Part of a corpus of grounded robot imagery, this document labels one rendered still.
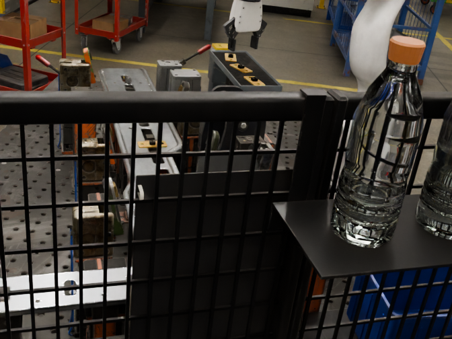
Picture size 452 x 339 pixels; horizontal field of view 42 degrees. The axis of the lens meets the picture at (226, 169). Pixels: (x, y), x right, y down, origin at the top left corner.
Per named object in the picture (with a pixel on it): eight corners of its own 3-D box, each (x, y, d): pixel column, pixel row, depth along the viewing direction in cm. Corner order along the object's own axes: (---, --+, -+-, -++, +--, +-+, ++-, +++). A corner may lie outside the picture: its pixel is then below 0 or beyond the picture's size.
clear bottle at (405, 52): (317, 218, 61) (357, 29, 52) (372, 214, 63) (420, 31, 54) (345, 255, 56) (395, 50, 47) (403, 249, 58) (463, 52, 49)
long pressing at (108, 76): (90, 69, 229) (90, 65, 228) (147, 70, 236) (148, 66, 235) (149, 301, 113) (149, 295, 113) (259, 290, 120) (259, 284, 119)
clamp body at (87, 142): (70, 238, 178) (68, 134, 162) (111, 235, 182) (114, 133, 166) (72, 256, 170) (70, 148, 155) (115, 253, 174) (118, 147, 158)
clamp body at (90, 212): (66, 317, 148) (63, 199, 132) (114, 313, 152) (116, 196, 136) (68, 344, 140) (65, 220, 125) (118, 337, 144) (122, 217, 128)
